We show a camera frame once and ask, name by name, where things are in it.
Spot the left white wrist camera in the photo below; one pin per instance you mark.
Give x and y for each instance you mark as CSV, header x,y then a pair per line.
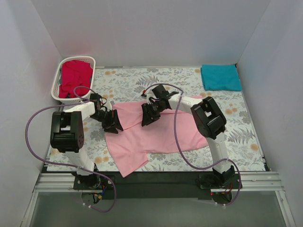
x,y
108,104

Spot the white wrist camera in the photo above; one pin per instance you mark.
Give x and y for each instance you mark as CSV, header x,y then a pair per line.
x,y
149,98
108,104

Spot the folded teal t shirt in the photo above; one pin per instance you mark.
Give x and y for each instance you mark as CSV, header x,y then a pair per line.
x,y
220,77

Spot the red t shirt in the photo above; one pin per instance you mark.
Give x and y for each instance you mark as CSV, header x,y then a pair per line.
x,y
75,73

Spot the aluminium frame rail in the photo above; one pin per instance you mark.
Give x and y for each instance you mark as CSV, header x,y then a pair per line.
x,y
63,182

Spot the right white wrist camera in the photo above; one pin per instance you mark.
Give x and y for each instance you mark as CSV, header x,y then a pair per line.
x,y
149,98

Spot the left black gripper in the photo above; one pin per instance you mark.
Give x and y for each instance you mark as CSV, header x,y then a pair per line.
x,y
110,120

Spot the pink t shirt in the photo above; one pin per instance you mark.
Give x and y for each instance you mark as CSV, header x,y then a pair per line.
x,y
129,148

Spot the floral table mat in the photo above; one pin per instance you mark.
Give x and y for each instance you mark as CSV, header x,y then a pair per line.
x,y
127,84

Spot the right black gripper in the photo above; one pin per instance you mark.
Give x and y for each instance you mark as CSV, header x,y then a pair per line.
x,y
150,114

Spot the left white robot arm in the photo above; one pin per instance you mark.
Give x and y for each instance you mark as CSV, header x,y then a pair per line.
x,y
67,135

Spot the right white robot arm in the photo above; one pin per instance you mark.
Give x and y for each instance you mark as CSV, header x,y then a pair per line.
x,y
210,123

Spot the white plastic basket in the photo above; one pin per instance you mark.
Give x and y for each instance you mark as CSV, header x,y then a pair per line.
x,y
57,80

